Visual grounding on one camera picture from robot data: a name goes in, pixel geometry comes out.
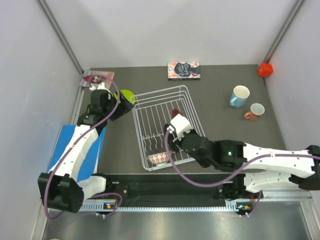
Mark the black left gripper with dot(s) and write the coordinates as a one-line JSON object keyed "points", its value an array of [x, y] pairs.
{"points": [[124, 107]]}

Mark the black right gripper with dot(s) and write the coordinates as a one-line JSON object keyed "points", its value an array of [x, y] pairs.
{"points": [[179, 142]]}

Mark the dark red plate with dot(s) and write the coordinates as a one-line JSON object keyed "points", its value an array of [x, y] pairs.
{"points": [[175, 112]]}

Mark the light blue mug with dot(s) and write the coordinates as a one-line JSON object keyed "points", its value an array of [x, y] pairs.
{"points": [[239, 96]]}

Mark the salmon pink mug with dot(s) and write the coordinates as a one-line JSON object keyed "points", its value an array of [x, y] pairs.
{"points": [[256, 110]]}

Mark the lime green plate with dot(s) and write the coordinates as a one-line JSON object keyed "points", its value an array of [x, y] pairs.
{"points": [[127, 97]]}

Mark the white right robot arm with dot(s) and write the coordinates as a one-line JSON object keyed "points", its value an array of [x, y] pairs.
{"points": [[252, 168]]}

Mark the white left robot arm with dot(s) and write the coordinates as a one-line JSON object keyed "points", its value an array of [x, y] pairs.
{"points": [[60, 187]]}

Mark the red patterned white bowl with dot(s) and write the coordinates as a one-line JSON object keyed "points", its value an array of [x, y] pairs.
{"points": [[159, 158]]}

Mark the pink cover book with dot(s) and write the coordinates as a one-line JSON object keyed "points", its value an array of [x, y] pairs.
{"points": [[93, 78]]}

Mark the blue foam pad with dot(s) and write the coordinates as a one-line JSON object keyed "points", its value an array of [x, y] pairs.
{"points": [[89, 165]]}

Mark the floral Little Women book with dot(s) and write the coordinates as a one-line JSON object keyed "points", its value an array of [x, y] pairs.
{"points": [[183, 70]]}

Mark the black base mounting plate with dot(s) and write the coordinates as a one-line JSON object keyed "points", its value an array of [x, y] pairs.
{"points": [[172, 184]]}

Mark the red cube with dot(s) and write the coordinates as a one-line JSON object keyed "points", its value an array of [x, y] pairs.
{"points": [[265, 70]]}

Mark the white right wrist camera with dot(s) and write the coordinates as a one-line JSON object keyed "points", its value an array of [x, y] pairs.
{"points": [[179, 126]]}

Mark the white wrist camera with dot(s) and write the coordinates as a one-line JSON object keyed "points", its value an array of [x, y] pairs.
{"points": [[179, 126], [101, 86]]}

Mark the white wire dish rack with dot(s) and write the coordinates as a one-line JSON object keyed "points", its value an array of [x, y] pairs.
{"points": [[151, 111]]}

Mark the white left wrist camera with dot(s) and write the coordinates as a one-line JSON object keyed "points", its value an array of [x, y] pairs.
{"points": [[101, 86]]}

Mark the grey slotted cable duct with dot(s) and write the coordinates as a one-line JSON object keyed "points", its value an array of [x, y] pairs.
{"points": [[105, 206]]}

